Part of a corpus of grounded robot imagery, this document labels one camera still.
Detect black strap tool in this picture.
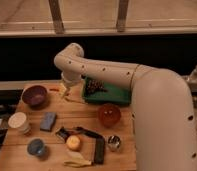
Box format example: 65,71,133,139
56,127,105,164

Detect blue sponge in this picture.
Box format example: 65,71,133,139
40,112,57,132

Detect blue plastic cup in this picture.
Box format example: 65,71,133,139
27,139,45,157

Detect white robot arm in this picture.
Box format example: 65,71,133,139
54,43,197,171

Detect red-orange bowl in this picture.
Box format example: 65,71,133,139
98,103,121,128

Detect dark grape bunch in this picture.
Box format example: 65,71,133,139
86,80,106,94

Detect white paper cup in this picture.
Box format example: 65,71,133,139
8,112,31,134

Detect green plastic tray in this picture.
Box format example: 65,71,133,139
82,77,131,106

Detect yellow banana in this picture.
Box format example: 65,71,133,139
63,151,92,168

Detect small metal cup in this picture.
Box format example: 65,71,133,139
107,135,121,151

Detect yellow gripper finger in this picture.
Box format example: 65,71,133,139
65,88,70,96
59,83,67,97

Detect orange fruit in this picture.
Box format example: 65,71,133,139
66,135,81,151

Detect purple bowl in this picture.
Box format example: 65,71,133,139
22,85,48,107

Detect orange carrot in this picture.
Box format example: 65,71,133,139
49,88,59,92

